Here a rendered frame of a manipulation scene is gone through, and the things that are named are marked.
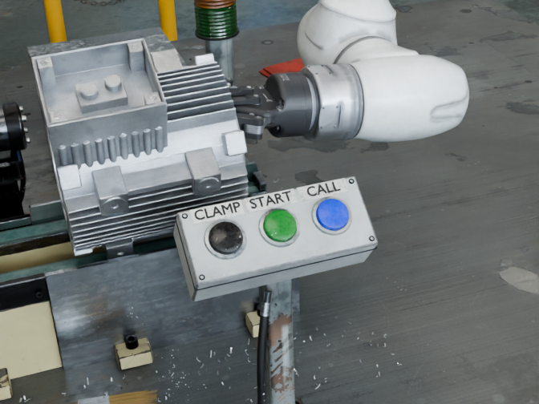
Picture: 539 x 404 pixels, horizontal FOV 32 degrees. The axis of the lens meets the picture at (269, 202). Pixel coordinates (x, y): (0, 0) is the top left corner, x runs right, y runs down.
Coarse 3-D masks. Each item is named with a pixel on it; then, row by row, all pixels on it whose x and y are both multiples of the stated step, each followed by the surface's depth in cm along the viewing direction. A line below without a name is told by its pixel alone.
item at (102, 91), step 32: (32, 64) 97; (64, 64) 98; (96, 64) 100; (128, 64) 101; (64, 96) 97; (96, 96) 96; (128, 96) 98; (160, 96) 94; (64, 128) 92; (96, 128) 93; (128, 128) 95; (160, 128) 96; (64, 160) 95; (96, 160) 97
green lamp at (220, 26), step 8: (200, 8) 130; (224, 8) 130; (232, 8) 131; (200, 16) 131; (208, 16) 130; (216, 16) 130; (224, 16) 130; (232, 16) 131; (200, 24) 131; (208, 24) 130; (216, 24) 130; (224, 24) 131; (232, 24) 132; (200, 32) 132; (208, 32) 131; (216, 32) 131; (224, 32) 131; (232, 32) 132
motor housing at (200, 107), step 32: (192, 96) 100; (224, 96) 100; (192, 128) 100; (224, 128) 100; (128, 160) 98; (160, 160) 99; (224, 160) 101; (64, 192) 97; (128, 192) 97; (160, 192) 98; (192, 192) 100; (224, 192) 101; (96, 224) 99; (128, 224) 100; (160, 224) 103
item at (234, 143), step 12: (192, 60) 107; (204, 60) 106; (228, 132) 99; (240, 132) 99; (228, 144) 99; (240, 144) 99; (60, 168) 95; (72, 168) 95; (60, 180) 95; (72, 180) 95; (84, 252) 105
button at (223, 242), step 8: (216, 224) 81; (224, 224) 81; (232, 224) 81; (216, 232) 80; (224, 232) 80; (232, 232) 80; (240, 232) 81; (216, 240) 80; (224, 240) 80; (232, 240) 80; (240, 240) 80; (216, 248) 80; (224, 248) 80; (232, 248) 80
